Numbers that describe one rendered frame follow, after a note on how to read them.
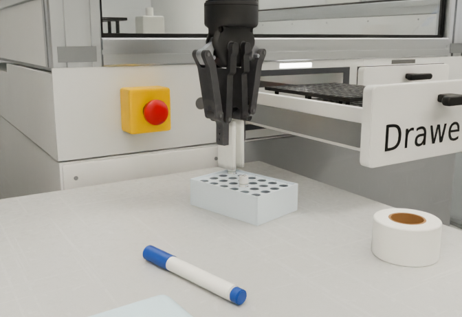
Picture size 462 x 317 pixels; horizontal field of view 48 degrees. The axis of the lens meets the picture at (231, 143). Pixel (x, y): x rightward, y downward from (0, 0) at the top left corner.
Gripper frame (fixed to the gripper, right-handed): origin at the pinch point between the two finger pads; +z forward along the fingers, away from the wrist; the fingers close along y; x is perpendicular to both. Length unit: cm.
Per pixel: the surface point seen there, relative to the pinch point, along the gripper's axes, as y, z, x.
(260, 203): -6.6, 5.1, -11.1
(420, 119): 17.2, -3.9, -20.6
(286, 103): 14.9, -4.4, 1.3
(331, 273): -12.1, 7.8, -24.9
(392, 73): 55, -7, 2
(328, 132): 11.8, -1.2, -9.1
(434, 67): 69, -8, -2
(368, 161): 7.7, 1.0, -17.8
